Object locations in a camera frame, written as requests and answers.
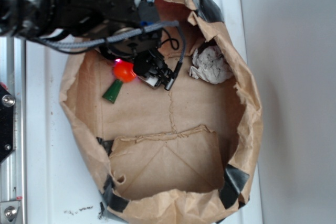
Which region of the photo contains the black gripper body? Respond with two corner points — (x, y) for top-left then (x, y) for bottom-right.
(98, 0), (165, 78)

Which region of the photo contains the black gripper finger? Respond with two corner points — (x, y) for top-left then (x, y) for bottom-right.
(154, 66), (175, 91)
(138, 76), (161, 88)

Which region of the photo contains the orange plastic toy carrot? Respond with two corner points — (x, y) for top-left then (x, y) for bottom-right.
(102, 60), (136, 104)

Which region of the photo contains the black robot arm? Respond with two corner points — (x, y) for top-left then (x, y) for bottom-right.
(1, 0), (177, 90)

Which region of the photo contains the crumpled white paper ball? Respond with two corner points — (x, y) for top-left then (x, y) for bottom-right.
(188, 46), (233, 84)

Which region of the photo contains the brown paper bag tray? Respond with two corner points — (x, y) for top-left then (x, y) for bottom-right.
(60, 0), (263, 223)

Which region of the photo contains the white plastic board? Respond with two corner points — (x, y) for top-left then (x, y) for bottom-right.
(25, 0), (264, 224)

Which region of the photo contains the grey braided cable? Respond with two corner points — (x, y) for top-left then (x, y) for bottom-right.
(34, 19), (187, 76)

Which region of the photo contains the aluminium frame rail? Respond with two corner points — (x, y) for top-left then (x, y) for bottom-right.
(1, 37), (26, 223)

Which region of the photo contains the black metal bracket plate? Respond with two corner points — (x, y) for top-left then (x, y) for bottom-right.
(0, 82), (16, 164)

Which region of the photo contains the silver corner bracket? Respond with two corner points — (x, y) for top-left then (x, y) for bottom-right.
(1, 200), (22, 224)

